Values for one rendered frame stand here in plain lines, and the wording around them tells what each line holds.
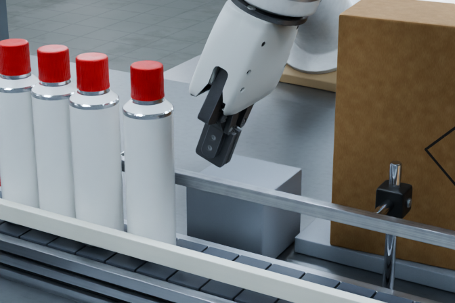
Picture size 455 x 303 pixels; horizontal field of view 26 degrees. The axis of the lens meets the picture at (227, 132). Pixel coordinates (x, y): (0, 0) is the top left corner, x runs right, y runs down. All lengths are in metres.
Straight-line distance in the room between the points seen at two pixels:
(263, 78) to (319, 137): 0.62
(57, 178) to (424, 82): 0.40
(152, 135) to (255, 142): 0.52
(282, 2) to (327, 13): 0.82
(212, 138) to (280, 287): 0.15
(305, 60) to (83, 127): 0.79
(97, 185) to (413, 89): 0.34
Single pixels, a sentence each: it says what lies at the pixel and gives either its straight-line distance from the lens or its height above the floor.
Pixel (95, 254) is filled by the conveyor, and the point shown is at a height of 0.88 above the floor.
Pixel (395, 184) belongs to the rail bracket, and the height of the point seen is 0.97.
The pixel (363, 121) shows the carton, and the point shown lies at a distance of 1.06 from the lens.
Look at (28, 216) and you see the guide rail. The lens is 1.08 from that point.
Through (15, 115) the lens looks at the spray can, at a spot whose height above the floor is 1.01.
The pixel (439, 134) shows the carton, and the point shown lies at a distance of 1.04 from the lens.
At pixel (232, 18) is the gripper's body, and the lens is 0.85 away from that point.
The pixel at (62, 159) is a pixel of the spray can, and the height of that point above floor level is 0.97.
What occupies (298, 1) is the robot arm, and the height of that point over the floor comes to 1.18.
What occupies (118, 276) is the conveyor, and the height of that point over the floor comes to 0.88.
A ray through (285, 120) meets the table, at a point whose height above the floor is 0.83.
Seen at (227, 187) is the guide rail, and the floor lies 0.96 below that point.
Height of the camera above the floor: 1.36
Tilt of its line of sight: 21 degrees down
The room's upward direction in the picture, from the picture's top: straight up
